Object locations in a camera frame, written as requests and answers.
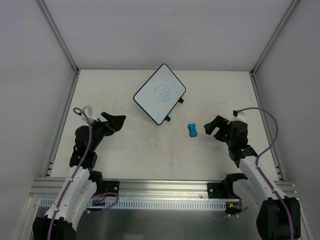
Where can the aluminium left frame post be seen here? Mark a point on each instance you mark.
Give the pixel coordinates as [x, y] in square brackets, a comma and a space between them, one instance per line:
[57, 34]

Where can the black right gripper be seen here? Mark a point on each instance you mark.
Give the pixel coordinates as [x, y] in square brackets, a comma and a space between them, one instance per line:
[224, 131]

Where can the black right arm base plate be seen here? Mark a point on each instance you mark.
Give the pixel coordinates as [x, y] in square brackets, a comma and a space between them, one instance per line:
[219, 191]

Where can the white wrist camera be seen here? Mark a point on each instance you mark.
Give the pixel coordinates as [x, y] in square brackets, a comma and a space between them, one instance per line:
[238, 116]
[89, 113]

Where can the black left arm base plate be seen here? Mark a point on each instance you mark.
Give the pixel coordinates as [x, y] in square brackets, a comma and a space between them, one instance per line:
[111, 186]

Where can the aluminium frame post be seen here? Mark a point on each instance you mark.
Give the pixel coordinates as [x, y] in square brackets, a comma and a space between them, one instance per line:
[275, 34]
[57, 34]

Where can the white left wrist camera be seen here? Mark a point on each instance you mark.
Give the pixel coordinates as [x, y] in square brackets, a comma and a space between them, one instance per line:
[89, 113]

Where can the blue whiteboard eraser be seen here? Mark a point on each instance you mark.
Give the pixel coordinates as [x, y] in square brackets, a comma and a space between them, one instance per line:
[192, 130]

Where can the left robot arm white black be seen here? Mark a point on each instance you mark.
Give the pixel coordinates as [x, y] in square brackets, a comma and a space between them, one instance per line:
[82, 182]

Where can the white whiteboard with black frame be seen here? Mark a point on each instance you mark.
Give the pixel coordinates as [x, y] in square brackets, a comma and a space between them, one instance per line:
[160, 94]

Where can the white slotted cable duct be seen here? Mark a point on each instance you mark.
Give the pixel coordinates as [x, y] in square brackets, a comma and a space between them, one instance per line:
[149, 204]

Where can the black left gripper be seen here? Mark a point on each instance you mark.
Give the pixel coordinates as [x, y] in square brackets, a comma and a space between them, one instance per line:
[105, 125]

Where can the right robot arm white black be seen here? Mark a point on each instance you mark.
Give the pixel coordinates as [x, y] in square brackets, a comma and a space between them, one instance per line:
[278, 215]

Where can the aluminium front rail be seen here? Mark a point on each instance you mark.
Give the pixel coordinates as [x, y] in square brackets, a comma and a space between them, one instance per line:
[135, 189]

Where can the aluminium right frame post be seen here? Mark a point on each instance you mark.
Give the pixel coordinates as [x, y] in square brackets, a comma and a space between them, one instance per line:
[275, 34]

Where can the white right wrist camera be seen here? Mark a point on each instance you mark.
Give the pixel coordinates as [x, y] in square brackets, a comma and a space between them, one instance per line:
[238, 116]

